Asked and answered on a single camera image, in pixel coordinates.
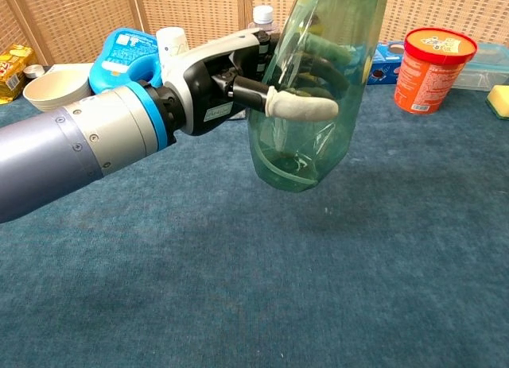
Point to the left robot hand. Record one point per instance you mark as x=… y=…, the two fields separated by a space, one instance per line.
x=199 y=86

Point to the green spray bottle black trigger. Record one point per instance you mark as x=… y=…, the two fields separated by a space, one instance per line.
x=302 y=145

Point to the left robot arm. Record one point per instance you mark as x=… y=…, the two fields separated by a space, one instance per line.
x=59 y=145

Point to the clear water bottle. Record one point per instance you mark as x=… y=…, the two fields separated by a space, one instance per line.
x=263 y=16

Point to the stack of white paper cups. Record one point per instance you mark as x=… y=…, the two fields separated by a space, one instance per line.
x=171 y=40

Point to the blue detergent jug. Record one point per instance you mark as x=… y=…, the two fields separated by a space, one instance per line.
x=123 y=54

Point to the flat white box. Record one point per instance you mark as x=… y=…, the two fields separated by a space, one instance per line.
x=67 y=67

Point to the wicker folding screen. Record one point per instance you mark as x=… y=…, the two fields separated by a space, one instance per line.
x=79 y=22

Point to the beige bowl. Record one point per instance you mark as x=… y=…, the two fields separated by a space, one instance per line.
x=51 y=87

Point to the small silver tape roll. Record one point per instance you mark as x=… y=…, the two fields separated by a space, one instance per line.
x=33 y=71

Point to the yellow snack bag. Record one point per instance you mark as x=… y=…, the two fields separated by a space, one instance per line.
x=12 y=72

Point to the blue cookie box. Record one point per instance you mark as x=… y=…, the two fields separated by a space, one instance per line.
x=391 y=62

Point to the blue table cloth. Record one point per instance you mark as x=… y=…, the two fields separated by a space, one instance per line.
x=278 y=264

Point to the orange noodle tub red lid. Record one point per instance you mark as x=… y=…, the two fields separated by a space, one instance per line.
x=429 y=78

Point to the clear plastic storage container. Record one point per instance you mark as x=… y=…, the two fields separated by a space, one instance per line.
x=485 y=70

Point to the yellow and green sponge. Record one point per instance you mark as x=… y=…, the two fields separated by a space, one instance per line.
x=499 y=101

